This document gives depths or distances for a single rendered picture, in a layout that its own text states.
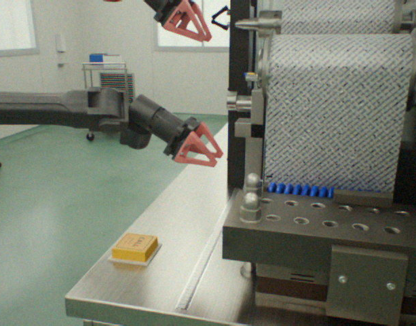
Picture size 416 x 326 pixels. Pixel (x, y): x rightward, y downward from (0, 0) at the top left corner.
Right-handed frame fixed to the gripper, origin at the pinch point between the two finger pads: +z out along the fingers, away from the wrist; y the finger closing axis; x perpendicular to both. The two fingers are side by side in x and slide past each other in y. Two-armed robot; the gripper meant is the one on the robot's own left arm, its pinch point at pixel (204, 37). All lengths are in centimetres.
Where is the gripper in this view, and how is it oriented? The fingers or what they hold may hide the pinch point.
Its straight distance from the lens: 87.6
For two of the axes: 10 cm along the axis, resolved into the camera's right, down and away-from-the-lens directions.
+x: 6.3, -6.9, -3.6
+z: 7.5, 6.7, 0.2
